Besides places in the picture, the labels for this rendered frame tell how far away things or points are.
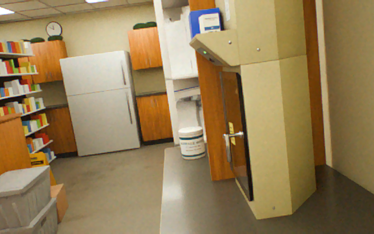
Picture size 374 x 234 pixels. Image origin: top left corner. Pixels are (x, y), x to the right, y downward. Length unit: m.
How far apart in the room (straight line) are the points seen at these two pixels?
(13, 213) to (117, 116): 3.35
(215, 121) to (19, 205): 2.01
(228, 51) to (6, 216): 2.46
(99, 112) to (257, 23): 5.20
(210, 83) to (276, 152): 0.44
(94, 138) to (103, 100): 0.73
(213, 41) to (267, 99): 0.22
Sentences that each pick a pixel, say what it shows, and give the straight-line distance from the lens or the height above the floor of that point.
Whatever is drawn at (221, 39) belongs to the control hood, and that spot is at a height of 1.49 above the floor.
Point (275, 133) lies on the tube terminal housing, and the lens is 0.97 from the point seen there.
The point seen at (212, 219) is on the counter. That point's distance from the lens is 1.07.
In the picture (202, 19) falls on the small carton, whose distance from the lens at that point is 1.01.
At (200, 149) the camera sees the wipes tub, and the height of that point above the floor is 0.99.
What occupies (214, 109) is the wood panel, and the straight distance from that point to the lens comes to 1.30.
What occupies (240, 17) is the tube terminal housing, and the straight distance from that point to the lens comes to 0.93.
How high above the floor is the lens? 1.44
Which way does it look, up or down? 10 degrees down
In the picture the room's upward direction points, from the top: 8 degrees counter-clockwise
